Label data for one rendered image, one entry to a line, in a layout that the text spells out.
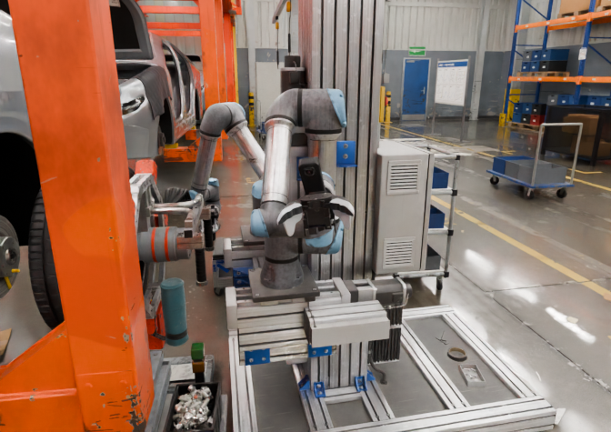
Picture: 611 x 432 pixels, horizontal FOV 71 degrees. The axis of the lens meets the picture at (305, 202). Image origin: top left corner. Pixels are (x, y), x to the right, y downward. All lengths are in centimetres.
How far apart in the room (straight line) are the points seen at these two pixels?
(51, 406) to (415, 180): 133
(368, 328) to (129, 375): 73
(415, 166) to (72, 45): 113
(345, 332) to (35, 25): 117
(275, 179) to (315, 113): 25
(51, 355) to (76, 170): 52
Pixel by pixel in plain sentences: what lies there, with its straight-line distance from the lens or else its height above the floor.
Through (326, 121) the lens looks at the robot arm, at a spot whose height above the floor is 137.
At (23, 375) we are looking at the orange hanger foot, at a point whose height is 74.
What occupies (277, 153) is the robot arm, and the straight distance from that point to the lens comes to 124.
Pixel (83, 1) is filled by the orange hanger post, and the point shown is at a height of 165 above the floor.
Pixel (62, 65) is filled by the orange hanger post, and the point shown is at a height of 152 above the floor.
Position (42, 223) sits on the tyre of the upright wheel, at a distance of 163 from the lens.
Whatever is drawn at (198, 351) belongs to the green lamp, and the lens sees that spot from 151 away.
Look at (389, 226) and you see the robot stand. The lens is 166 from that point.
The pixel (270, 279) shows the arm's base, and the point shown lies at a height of 84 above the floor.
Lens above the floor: 150
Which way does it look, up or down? 16 degrees down
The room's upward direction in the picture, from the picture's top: straight up
